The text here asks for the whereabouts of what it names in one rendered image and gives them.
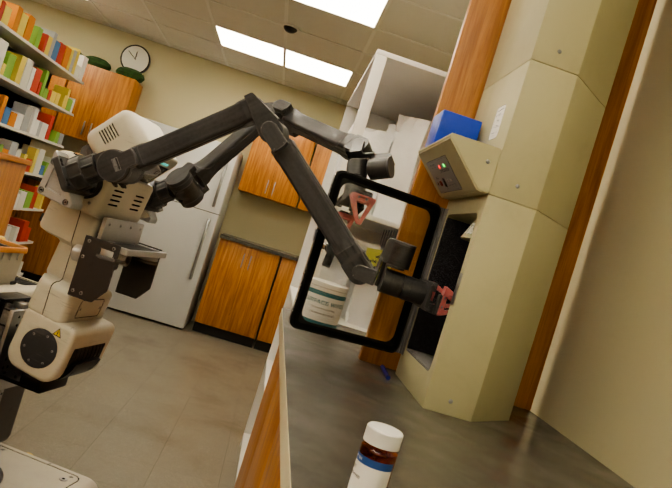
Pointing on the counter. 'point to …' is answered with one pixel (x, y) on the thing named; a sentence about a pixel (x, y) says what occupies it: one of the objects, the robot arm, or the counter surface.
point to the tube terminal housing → (510, 242)
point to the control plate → (443, 174)
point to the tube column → (568, 31)
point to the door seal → (318, 254)
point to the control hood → (464, 164)
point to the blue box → (447, 122)
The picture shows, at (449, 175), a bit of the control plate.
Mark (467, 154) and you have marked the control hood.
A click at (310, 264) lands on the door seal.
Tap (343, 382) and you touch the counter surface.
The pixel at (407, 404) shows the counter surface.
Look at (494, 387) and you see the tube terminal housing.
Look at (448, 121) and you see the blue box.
